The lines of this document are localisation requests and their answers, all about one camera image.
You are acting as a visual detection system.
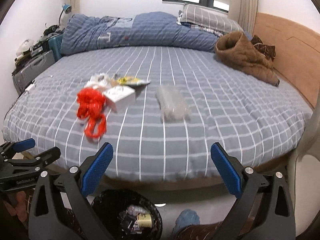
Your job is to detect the yellow white snack packet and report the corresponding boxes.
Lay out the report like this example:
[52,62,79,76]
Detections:
[117,76,151,87]

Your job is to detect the white charger adapter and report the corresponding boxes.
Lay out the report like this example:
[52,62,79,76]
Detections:
[25,83,35,92]

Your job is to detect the white earphone box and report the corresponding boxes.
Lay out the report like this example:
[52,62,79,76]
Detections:
[103,86,136,113]

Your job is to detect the black lined trash bin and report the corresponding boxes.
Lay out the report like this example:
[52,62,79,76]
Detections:
[92,189,163,239]

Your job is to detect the person's left hand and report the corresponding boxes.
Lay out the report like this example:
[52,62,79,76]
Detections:
[4,191,28,223]

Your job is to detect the wooden headboard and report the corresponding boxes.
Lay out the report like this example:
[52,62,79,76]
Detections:
[253,12,319,108]

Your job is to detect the blue desk lamp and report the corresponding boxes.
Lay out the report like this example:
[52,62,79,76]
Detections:
[58,3,72,27]

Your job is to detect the brown cookie box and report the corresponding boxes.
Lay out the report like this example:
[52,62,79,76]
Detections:
[119,205,150,234]

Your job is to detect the wooden bed frame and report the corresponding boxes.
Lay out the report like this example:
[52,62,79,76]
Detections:
[22,152,293,192]

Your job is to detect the clear bubble wrap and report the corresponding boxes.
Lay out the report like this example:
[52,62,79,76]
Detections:
[156,85,191,123]

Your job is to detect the red plastic bag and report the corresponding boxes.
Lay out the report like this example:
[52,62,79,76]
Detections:
[76,87,107,139]

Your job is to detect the grey checked pillow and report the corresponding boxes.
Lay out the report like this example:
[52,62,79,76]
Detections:
[177,4,244,34]

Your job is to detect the grey suitcase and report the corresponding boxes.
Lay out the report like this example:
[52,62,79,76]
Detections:
[11,50,55,95]

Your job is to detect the beige curtain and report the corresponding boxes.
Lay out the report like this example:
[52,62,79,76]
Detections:
[228,0,258,34]

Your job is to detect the blue fluffy slipper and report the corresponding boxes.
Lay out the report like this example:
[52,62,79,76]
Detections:
[172,209,200,236]

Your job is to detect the brown fleece jacket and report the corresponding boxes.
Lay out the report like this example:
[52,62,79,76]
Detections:
[214,31,280,87]

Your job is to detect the blue quilted duvet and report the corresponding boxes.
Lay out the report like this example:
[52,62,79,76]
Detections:
[61,11,218,55]

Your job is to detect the yellow lidded pudding cup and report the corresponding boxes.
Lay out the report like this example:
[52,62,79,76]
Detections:
[137,213,153,228]

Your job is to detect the grey checked bed sheet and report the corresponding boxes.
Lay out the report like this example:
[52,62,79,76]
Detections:
[3,47,312,183]

